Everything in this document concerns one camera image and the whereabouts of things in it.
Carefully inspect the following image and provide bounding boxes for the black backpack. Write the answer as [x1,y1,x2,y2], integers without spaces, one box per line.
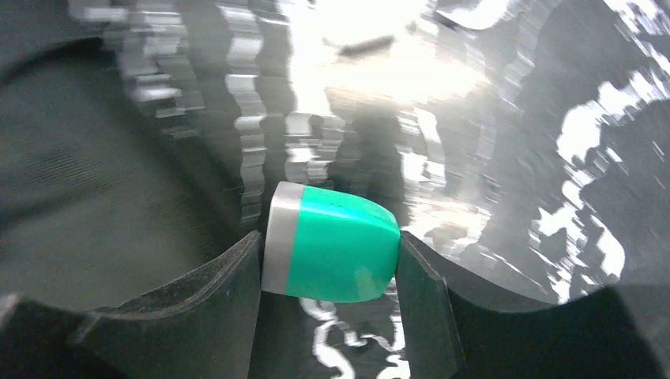
[0,0,252,315]

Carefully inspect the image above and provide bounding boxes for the small teal box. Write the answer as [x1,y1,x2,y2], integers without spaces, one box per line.
[261,182,401,303]

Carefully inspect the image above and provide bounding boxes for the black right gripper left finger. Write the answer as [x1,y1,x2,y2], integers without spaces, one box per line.
[1,231,262,378]

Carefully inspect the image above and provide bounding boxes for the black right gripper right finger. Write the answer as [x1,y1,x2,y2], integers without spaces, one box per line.
[396,232,669,378]

